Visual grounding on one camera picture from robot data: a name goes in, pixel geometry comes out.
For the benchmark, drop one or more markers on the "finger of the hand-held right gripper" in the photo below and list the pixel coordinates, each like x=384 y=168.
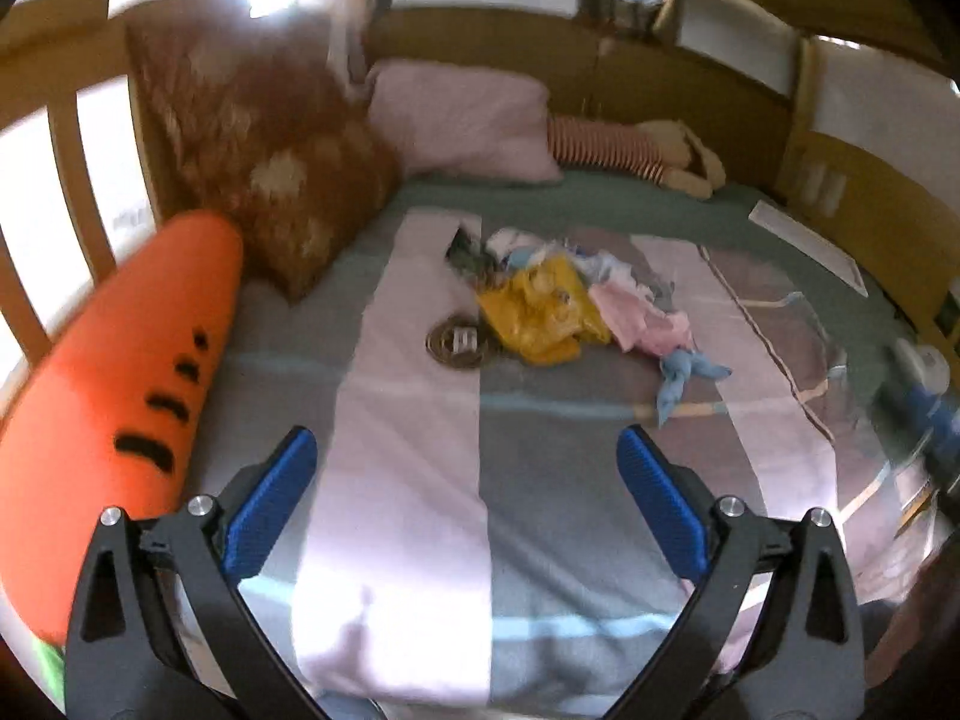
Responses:
x=937 y=424

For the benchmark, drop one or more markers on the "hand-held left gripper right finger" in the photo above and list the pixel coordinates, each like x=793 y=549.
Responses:
x=664 y=510

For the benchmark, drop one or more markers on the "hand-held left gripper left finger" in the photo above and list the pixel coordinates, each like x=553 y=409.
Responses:
x=270 y=502

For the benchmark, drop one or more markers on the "light blue wrapper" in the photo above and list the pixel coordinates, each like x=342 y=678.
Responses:
x=682 y=379

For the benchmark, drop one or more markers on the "pink wrapper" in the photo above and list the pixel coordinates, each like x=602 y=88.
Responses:
x=637 y=315

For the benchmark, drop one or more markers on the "yellow wrapper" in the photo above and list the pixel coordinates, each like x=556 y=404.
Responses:
x=532 y=315

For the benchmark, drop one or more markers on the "white plastic bag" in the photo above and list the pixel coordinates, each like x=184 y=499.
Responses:
x=525 y=244

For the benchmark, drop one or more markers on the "black green wrapper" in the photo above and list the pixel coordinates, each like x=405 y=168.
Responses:
x=469 y=251

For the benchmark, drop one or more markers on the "pink grey checked blanket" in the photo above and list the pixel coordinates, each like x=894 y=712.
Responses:
x=420 y=465

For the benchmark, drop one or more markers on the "orange carrot plush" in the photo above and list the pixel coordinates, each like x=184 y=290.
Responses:
x=120 y=360

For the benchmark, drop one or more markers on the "white flat board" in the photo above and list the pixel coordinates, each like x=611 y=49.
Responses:
x=810 y=244

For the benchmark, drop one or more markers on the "red floral pillow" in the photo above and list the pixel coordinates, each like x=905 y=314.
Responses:
x=262 y=157

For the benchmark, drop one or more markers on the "striped plush toy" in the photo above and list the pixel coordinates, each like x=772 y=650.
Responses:
x=600 y=142

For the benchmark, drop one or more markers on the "pink pillow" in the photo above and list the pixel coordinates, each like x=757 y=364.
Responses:
x=465 y=120

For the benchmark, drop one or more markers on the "light grey hanging cloth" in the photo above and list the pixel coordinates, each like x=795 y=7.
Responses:
x=334 y=7

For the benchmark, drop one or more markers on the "wooden bunk bed frame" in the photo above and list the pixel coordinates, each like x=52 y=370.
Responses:
x=862 y=180

